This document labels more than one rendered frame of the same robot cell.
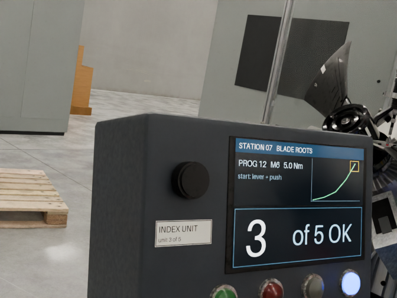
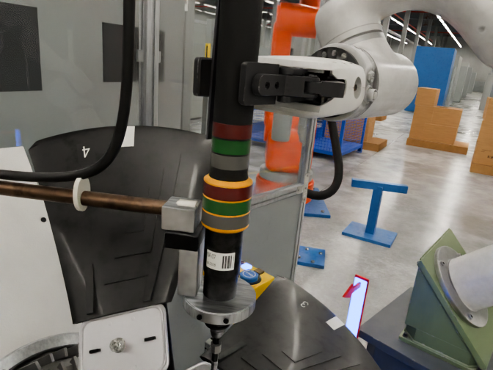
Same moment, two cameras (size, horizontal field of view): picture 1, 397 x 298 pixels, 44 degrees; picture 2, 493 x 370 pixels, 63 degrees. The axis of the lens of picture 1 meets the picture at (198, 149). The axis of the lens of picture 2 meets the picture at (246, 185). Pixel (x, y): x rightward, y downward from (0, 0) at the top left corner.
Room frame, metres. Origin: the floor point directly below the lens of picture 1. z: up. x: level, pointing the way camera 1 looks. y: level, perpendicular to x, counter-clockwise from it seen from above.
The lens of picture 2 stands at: (1.22, -0.10, 1.52)
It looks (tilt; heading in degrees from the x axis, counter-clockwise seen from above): 17 degrees down; 253
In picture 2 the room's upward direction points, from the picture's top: 5 degrees clockwise
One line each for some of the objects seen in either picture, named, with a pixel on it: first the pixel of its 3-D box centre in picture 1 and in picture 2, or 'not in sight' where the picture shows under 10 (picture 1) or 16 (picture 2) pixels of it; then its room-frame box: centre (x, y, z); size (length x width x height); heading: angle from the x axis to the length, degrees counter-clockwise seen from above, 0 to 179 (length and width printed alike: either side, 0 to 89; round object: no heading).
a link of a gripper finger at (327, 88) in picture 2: not in sight; (319, 86); (1.06, -0.44, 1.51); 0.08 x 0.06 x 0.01; 97
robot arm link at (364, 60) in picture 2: not in sight; (338, 83); (1.00, -0.53, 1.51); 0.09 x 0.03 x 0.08; 124
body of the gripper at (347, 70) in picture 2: not in sight; (306, 82); (1.05, -0.49, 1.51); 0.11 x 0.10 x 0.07; 34
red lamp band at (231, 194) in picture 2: not in sight; (227, 186); (1.14, -0.43, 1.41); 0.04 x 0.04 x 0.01
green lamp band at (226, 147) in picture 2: not in sight; (231, 144); (1.14, -0.43, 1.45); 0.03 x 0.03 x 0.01
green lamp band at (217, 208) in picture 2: not in sight; (227, 200); (1.14, -0.43, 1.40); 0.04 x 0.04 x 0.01
